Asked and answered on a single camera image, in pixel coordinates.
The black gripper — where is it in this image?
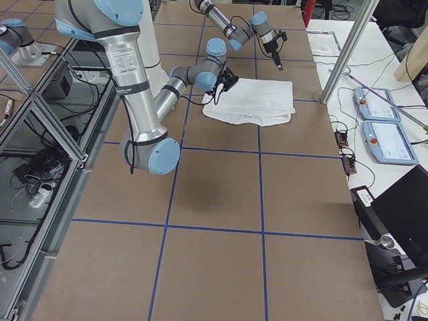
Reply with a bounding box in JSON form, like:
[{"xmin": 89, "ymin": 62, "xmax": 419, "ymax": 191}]
[
  {"xmin": 210, "ymin": 68, "xmax": 226, "ymax": 96},
  {"xmin": 263, "ymin": 39, "xmax": 284, "ymax": 71}
]

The white printed t-shirt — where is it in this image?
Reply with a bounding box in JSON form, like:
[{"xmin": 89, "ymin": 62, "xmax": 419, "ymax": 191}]
[{"xmin": 203, "ymin": 78, "xmax": 296, "ymax": 126}]

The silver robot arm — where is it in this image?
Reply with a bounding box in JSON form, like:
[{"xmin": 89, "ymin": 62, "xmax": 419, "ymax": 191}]
[
  {"xmin": 194, "ymin": 1, "xmax": 288, "ymax": 71},
  {"xmin": 55, "ymin": 1, "xmax": 227, "ymax": 175}
]

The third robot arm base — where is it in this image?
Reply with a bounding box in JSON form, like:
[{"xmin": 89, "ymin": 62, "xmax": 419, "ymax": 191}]
[{"xmin": 1, "ymin": 18, "xmax": 57, "ymax": 68}]

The clear plastic sleeve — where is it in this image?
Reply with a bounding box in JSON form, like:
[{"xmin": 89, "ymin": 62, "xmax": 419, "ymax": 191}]
[{"xmin": 307, "ymin": 31, "xmax": 342, "ymax": 57}]

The upper orange circuit board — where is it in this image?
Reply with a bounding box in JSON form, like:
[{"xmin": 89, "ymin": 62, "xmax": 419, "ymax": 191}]
[{"xmin": 334, "ymin": 131, "xmax": 349, "ymax": 148}]

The orange circuit board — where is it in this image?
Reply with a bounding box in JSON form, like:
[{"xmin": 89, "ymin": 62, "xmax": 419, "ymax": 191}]
[
  {"xmin": 334, "ymin": 131, "xmax": 349, "ymax": 148},
  {"xmin": 341, "ymin": 157, "xmax": 356, "ymax": 176}
]

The upper blue teach pendant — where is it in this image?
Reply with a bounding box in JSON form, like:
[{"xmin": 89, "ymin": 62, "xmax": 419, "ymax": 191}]
[{"xmin": 353, "ymin": 86, "xmax": 401, "ymax": 122}]

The blue teach pendant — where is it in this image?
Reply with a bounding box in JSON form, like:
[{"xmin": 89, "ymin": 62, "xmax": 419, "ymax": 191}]
[
  {"xmin": 362, "ymin": 120, "xmax": 419, "ymax": 166},
  {"xmin": 353, "ymin": 86, "xmax": 401, "ymax": 122}
]

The lower orange circuit board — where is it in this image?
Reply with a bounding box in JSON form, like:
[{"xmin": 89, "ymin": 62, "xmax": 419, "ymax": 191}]
[{"xmin": 341, "ymin": 157, "xmax": 356, "ymax": 176}]

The lower blue teach pendant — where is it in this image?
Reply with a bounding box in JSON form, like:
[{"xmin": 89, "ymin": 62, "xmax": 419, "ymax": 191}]
[{"xmin": 362, "ymin": 120, "xmax": 419, "ymax": 166}]

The wooden board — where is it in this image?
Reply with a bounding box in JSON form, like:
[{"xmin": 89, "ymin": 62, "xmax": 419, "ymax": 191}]
[{"xmin": 394, "ymin": 0, "xmax": 428, "ymax": 83}]

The black box white label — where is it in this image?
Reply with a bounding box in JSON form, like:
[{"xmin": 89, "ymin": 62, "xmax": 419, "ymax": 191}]
[{"xmin": 350, "ymin": 185, "xmax": 389, "ymax": 241}]

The black laptop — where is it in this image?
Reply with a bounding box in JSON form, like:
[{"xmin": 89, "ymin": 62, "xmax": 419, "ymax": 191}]
[{"xmin": 371, "ymin": 165, "xmax": 427, "ymax": 267}]

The small metal cup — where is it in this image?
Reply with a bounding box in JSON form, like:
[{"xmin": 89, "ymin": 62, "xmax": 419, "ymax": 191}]
[{"xmin": 378, "ymin": 234, "xmax": 395, "ymax": 251}]

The white power strip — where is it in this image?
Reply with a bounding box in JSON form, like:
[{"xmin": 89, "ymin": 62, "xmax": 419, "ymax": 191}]
[{"xmin": 29, "ymin": 185, "xmax": 54, "ymax": 208}]

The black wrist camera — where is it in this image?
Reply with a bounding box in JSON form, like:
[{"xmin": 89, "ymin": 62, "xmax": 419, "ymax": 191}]
[
  {"xmin": 222, "ymin": 68, "xmax": 239, "ymax": 92},
  {"xmin": 275, "ymin": 30, "xmax": 288, "ymax": 42}
]

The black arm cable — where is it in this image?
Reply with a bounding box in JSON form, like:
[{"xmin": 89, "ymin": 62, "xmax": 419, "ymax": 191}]
[
  {"xmin": 229, "ymin": 15, "xmax": 288, "ymax": 60},
  {"xmin": 118, "ymin": 66, "xmax": 231, "ymax": 175}
]

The white pedestal column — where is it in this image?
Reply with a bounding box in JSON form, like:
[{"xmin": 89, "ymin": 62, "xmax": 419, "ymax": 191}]
[{"xmin": 138, "ymin": 0, "xmax": 169, "ymax": 96}]

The aluminium frame post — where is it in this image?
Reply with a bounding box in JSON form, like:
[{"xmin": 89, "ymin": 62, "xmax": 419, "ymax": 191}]
[{"xmin": 320, "ymin": 0, "xmax": 379, "ymax": 104}]

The aluminium frame table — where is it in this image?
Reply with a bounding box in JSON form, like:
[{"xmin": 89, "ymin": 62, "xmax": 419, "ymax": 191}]
[{"xmin": 1, "ymin": 50, "xmax": 118, "ymax": 320}]

